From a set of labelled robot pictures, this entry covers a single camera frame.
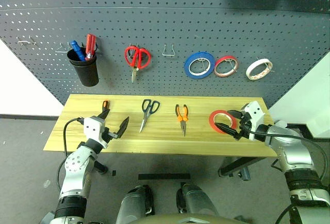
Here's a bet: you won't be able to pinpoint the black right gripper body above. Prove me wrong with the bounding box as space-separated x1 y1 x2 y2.
233 112 252 142

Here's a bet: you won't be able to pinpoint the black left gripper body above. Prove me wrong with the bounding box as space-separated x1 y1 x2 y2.
103 127 121 148

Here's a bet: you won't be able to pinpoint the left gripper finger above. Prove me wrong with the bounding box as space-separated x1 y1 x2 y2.
116 116 129 139
97 108 111 119

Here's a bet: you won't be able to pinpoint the wide red tape roll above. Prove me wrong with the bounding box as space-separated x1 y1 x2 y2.
208 110 238 133

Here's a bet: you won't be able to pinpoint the black handled scissors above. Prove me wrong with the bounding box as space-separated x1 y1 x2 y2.
139 99 161 134

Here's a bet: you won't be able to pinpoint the orange black needle-nose pliers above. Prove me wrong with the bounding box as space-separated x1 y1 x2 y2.
175 104 189 137

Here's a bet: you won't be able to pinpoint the grey metal pegboard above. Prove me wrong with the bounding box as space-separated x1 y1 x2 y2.
0 0 330 109

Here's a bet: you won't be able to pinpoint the black table leg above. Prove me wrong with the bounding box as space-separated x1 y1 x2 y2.
218 157 266 178
94 160 108 175

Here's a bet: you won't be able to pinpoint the black plastic cup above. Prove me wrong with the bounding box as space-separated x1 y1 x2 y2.
67 48 100 88

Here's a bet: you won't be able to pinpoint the thin red tape roll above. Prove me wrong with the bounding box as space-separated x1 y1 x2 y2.
213 55 238 78

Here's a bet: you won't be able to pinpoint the white printed tape roll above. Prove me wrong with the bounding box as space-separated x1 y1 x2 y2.
245 58 273 80

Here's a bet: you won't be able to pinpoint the black floor strip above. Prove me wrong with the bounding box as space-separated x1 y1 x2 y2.
138 173 191 181

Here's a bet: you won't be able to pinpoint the blue tape roll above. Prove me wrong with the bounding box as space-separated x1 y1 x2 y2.
184 51 216 80

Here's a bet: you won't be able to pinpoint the grey rounded leg shell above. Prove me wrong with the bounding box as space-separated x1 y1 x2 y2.
176 182 220 224
115 184 155 224

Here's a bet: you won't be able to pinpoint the olive rounded rim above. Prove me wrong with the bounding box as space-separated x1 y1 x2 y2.
128 213 248 224

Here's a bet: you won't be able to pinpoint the grey floor block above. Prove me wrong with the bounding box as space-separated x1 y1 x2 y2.
40 210 56 224

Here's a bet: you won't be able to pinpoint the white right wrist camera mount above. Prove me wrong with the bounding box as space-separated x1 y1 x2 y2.
241 100 266 142

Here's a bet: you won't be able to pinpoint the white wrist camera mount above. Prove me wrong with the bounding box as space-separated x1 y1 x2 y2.
241 100 266 142
82 116 109 149

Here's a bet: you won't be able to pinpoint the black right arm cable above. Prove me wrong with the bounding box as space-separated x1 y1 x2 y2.
244 127 327 224

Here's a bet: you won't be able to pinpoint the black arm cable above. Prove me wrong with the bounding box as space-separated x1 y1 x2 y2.
56 117 85 191
244 127 327 224

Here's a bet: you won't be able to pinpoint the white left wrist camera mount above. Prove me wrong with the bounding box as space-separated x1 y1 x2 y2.
82 116 109 149

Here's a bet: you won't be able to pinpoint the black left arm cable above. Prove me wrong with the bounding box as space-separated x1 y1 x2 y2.
56 117 85 191

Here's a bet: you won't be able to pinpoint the red handled scissors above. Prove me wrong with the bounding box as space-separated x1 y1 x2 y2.
124 45 152 83

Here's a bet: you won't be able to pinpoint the red handled screwdriver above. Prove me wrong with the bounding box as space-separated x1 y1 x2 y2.
85 33 97 60

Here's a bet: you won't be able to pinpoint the blue handled screwdriver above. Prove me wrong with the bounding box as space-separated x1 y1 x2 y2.
70 40 86 62

